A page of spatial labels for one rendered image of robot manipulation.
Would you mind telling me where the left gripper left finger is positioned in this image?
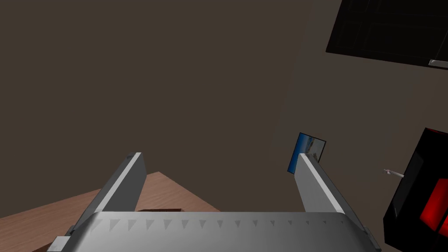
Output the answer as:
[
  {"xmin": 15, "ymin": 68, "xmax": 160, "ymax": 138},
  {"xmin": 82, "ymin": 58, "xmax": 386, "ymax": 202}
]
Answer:
[{"xmin": 71, "ymin": 152, "xmax": 147, "ymax": 232}]

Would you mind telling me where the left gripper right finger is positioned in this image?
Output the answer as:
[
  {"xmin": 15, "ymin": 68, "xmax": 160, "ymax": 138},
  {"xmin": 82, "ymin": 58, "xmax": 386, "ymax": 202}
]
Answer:
[{"xmin": 294, "ymin": 153, "xmax": 368, "ymax": 233}]

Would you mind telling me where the brown wooden table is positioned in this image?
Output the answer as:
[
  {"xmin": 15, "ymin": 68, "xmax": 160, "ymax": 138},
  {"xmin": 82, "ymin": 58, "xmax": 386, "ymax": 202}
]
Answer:
[{"xmin": 0, "ymin": 171, "xmax": 221, "ymax": 252}]

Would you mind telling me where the black and red cabinet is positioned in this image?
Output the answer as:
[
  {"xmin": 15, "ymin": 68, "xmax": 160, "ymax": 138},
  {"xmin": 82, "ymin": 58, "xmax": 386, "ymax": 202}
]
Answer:
[{"xmin": 383, "ymin": 127, "xmax": 448, "ymax": 252}]

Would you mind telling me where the black window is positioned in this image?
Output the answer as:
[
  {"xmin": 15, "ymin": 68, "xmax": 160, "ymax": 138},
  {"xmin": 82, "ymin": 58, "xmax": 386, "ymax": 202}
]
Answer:
[{"xmin": 325, "ymin": 0, "xmax": 448, "ymax": 70}]

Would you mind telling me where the blue picture on wall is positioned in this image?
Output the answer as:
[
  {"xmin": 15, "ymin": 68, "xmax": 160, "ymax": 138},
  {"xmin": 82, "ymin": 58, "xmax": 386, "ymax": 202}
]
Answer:
[{"xmin": 287, "ymin": 132, "xmax": 327, "ymax": 175}]

